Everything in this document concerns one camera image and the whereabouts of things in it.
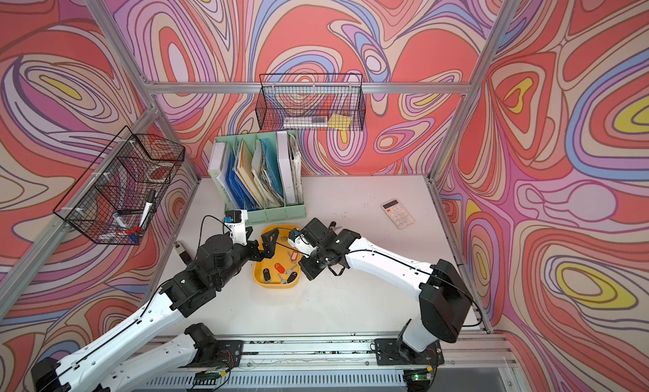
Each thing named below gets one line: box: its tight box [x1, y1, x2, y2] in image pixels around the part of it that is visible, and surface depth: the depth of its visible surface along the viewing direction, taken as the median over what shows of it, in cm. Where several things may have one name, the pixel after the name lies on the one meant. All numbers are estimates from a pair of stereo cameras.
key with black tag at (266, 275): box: [262, 267, 272, 284], surface depth 90 cm
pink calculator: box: [380, 198, 416, 230], surface depth 107 cm
